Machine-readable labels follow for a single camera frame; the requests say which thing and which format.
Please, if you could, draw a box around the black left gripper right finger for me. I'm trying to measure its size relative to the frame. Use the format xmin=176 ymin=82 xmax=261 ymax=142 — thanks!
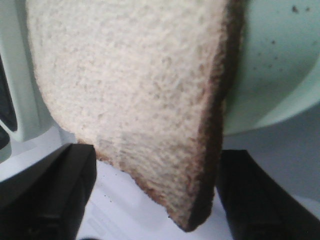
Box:
xmin=216 ymin=150 xmax=320 ymax=240

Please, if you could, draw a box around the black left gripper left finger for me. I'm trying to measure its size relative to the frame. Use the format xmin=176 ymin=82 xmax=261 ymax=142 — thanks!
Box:
xmin=0 ymin=143 xmax=97 ymax=240

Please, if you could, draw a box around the white bread slice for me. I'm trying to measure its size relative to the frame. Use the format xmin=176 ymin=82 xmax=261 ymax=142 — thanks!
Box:
xmin=25 ymin=0 xmax=246 ymax=232

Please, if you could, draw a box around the mint green breakfast maker base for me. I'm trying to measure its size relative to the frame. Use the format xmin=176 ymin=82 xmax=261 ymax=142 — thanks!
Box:
xmin=0 ymin=0 xmax=59 ymax=163

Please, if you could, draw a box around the mint green round plate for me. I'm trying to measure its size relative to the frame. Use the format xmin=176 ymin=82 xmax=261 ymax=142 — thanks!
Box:
xmin=224 ymin=0 xmax=320 ymax=135

